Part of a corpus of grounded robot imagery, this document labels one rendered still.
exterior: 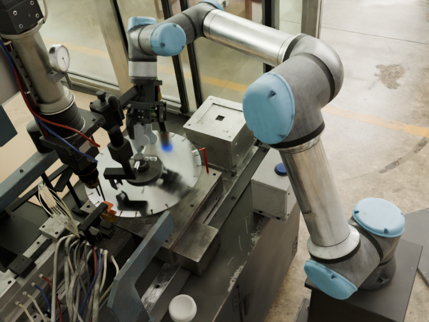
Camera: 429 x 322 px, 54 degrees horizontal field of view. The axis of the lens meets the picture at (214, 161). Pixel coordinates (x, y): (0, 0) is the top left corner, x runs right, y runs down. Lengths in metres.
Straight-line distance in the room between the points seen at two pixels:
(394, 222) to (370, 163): 1.51
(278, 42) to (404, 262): 0.69
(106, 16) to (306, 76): 0.99
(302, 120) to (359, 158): 1.80
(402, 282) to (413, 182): 1.32
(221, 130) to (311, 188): 0.57
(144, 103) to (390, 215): 0.66
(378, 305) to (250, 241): 0.37
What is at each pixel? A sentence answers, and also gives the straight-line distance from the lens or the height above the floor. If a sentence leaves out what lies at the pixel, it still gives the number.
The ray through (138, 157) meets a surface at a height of 1.00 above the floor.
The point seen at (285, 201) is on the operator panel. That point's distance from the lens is 1.21.
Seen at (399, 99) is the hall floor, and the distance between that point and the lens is 3.03.
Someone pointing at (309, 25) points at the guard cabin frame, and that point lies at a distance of 1.22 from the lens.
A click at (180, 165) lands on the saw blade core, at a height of 0.95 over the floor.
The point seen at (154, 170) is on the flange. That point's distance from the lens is 1.18.
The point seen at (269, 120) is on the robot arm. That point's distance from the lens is 0.76.
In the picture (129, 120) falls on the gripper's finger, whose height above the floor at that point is 1.09.
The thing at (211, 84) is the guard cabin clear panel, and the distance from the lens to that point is 1.52.
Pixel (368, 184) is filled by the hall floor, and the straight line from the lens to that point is 2.43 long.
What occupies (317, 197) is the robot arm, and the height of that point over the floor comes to 1.12.
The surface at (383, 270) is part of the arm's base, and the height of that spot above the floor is 0.81.
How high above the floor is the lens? 1.79
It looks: 45 degrees down
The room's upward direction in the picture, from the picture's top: 8 degrees counter-clockwise
